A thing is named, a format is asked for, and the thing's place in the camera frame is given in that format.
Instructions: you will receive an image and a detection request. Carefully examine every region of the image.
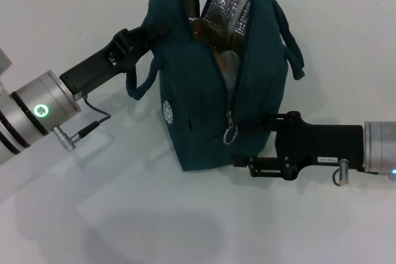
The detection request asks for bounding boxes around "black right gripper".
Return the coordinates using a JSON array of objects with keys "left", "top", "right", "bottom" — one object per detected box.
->
[{"left": 231, "top": 110, "right": 364, "bottom": 182}]

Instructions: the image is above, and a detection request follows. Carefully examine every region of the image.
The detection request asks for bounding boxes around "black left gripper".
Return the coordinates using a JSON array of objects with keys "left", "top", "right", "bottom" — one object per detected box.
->
[{"left": 58, "top": 23, "right": 171, "bottom": 97}]

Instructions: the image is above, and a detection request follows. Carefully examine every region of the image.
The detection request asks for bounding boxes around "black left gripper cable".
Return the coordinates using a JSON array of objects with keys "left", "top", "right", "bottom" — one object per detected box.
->
[{"left": 53, "top": 95, "right": 112, "bottom": 153}]

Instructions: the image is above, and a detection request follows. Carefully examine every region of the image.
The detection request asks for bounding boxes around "yellow pear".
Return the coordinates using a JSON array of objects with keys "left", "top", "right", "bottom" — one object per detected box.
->
[{"left": 215, "top": 51, "right": 239, "bottom": 74}]

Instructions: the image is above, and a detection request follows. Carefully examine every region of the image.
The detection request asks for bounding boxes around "dark blue-green insulated lunch bag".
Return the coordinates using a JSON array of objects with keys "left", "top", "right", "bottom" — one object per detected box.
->
[{"left": 124, "top": 0, "right": 307, "bottom": 173}]

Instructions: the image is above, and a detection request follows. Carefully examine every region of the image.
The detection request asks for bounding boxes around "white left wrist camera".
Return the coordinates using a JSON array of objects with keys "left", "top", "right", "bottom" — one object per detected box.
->
[{"left": 0, "top": 48, "right": 14, "bottom": 77}]

